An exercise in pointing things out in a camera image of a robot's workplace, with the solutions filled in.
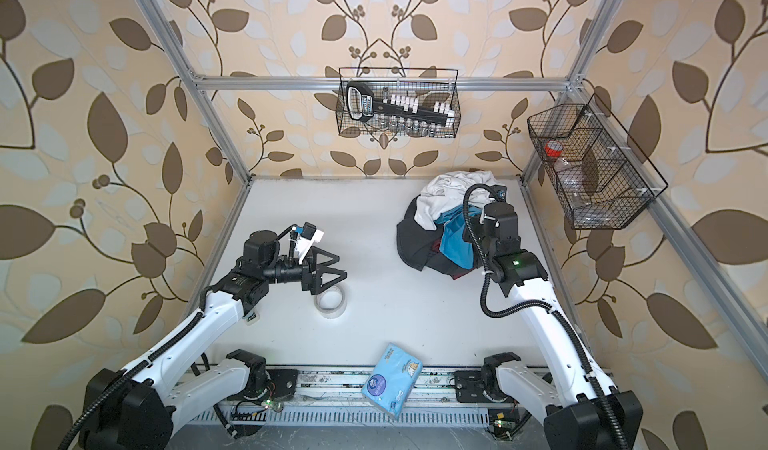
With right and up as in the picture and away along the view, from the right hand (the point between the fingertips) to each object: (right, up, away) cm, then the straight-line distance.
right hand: (479, 218), depth 76 cm
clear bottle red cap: (+23, +9, -2) cm, 25 cm away
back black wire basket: (-21, +27, +12) cm, 36 cm away
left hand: (-35, -12, -4) cm, 37 cm away
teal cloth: (-4, -7, +10) cm, 13 cm away
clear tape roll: (-41, -25, +12) cm, 50 cm away
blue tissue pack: (-23, -39, -6) cm, 45 cm away
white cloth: (-7, +8, +12) cm, 16 cm away
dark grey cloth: (-15, -9, +20) cm, 27 cm away
